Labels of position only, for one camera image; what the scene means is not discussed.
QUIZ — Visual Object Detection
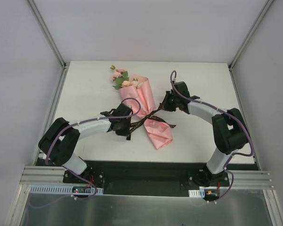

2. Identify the black ribbon gold lettering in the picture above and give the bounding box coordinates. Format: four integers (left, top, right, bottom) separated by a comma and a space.
126, 103, 177, 141

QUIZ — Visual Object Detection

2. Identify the pink wrapping paper sheet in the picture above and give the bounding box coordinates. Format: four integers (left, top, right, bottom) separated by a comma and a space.
118, 75, 175, 149

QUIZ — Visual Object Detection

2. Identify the pale pink fake flower stem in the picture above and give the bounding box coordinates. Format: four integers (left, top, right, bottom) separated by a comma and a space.
130, 77, 143, 89

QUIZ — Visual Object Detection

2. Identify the peach fake flower stem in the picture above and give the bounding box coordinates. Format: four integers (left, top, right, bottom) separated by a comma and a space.
121, 81, 131, 87

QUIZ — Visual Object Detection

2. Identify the pink fake flower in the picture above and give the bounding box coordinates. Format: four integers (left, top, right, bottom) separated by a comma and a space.
110, 65, 129, 90

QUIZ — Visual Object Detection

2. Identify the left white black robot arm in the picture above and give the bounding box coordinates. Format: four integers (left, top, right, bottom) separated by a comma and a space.
38, 103, 132, 183

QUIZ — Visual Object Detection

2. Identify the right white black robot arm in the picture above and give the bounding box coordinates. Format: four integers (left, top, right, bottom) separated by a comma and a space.
159, 81, 249, 187

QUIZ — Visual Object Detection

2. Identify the left white cable duct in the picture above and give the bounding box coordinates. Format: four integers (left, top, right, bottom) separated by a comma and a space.
30, 185, 96, 195

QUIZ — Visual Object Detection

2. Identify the white cable duct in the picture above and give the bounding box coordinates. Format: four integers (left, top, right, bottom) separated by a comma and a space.
188, 189, 205, 198
30, 185, 96, 195

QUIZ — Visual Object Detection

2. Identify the left aluminium frame post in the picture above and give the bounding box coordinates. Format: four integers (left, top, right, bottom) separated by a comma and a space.
28, 0, 67, 67

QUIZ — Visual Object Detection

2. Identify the aluminium frame post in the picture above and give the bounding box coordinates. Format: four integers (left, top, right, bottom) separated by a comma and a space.
28, 0, 67, 67
228, 0, 275, 70

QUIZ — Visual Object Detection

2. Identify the right white cable duct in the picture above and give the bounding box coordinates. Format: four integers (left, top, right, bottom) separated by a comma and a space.
188, 189, 205, 198

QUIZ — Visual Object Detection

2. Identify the front aluminium rail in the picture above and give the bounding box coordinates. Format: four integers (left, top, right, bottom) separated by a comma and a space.
20, 166, 275, 190

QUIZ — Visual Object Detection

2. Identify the right aluminium frame post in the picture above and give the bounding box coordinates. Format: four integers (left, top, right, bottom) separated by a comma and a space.
228, 0, 275, 70

